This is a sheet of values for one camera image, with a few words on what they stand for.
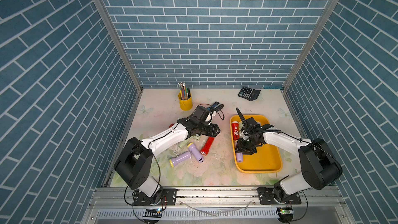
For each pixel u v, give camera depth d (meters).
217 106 1.08
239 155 0.82
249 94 1.16
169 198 0.73
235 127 0.96
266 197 0.73
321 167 0.44
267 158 0.87
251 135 0.68
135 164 0.44
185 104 1.02
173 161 0.81
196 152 0.86
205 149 0.87
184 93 1.02
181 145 0.88
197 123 0.66
